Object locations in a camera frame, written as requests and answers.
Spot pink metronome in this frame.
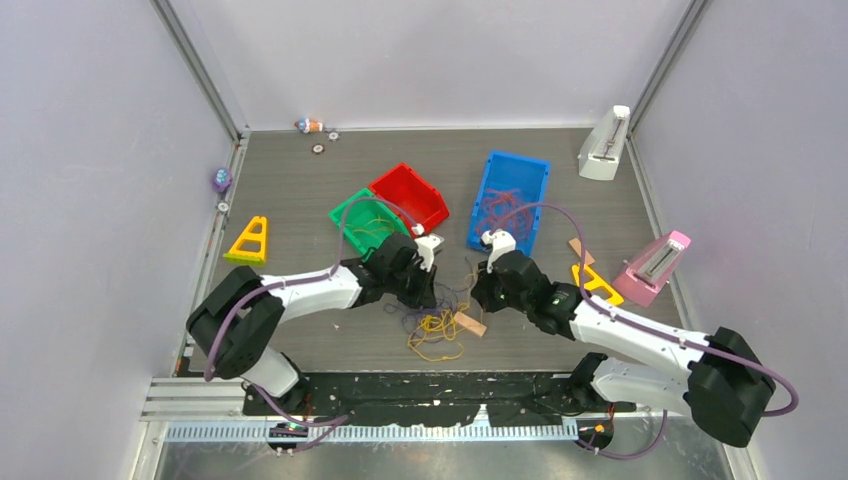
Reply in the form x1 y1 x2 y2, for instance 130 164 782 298
612 230 691 308

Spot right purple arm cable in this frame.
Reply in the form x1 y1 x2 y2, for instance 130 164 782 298
490 201 801 462

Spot orange wooden block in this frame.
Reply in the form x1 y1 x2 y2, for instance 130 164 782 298
453 311 487 337

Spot small orange block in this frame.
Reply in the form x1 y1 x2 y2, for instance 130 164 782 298
568 237 595 266

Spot left yellow triangle frame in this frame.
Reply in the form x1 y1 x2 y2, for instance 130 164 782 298
223 216 269 267

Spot red plastic bin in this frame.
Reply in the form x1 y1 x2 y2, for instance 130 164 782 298
368 162 450 235

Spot green plastic bin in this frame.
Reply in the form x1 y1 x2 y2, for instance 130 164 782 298
327 188 415 260

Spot purple round toy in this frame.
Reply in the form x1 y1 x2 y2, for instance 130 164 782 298
212 167 233 194

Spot right yellow triangle frame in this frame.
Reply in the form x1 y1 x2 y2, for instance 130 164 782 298
571 264 624 306

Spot yellow cable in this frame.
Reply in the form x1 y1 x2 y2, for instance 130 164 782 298
349 213 399 246

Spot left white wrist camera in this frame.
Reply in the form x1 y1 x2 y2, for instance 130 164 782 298
412 223 445 272

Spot small figurine toy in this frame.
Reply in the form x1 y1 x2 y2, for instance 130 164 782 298
293 117 325 134

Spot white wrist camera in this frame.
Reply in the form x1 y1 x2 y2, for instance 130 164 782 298
480 229 516 273
412 223 445 272

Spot orange yellow purple cables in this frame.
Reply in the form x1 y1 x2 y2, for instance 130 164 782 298
384 261 482 363

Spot red orange cable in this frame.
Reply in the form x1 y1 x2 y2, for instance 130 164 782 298
475 187 539 243

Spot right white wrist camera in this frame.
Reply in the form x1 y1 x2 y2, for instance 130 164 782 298
480 229 516 273

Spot yellow triangle frame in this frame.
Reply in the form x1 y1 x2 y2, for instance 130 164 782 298
223 216 269 267
571 264 624 306

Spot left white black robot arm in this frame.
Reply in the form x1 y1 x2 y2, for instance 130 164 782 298
186 234 443 414

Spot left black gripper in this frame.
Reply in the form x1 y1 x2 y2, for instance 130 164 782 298
385 256 436 309

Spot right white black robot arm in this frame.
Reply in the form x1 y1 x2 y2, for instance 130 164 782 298
471 251 776 448

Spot blue plastic bin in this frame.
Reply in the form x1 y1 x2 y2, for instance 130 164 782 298
465 151 551 255

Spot white metronome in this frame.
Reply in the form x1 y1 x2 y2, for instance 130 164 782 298
578 105 631 181

